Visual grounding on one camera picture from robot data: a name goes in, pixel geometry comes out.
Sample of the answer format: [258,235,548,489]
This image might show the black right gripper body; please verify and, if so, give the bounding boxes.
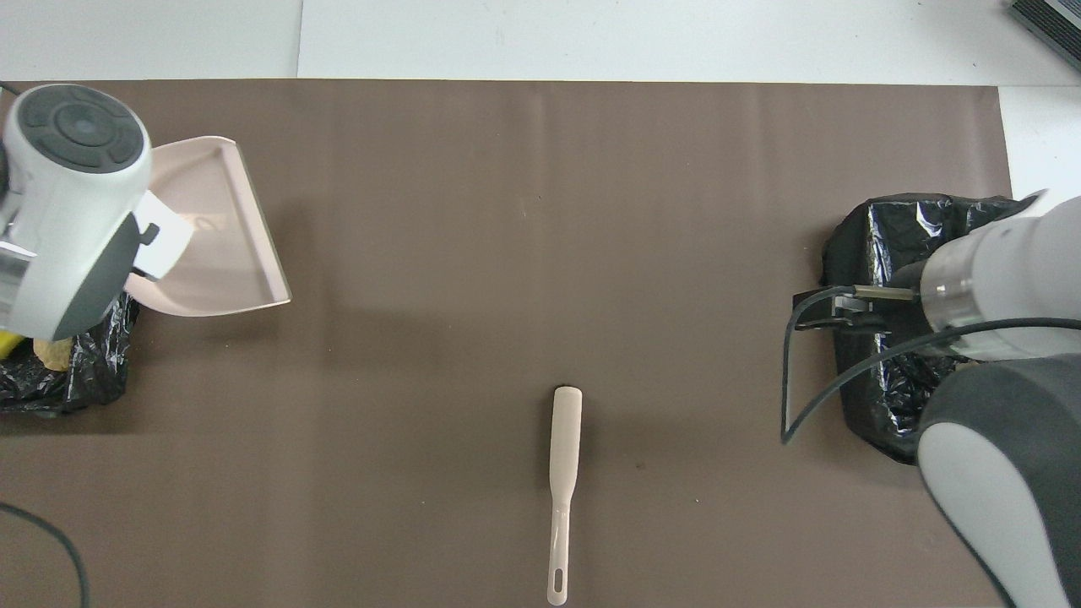
[878,258,926,339]

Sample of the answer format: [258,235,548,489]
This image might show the beige hand brush black bristles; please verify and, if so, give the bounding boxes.
[546,386,584,606]

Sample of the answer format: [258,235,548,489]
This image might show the beige plastic dustpan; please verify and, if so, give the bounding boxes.
[122,136,293,318]

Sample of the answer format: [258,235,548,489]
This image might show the striped toy croissant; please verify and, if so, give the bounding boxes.
[32,336,75,371]

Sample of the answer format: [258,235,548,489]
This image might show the black bag lined bin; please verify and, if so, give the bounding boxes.
[821,195,1040,465]
[0,291,142,416]

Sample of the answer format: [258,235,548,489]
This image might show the dark ribbed device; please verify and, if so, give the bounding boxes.
[1009,0,1081,73]

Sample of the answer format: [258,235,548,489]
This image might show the brown paper table mat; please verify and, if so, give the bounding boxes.
[0,80,1058,608]

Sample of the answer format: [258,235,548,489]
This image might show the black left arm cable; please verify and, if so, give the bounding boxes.
[0,502,90,608]

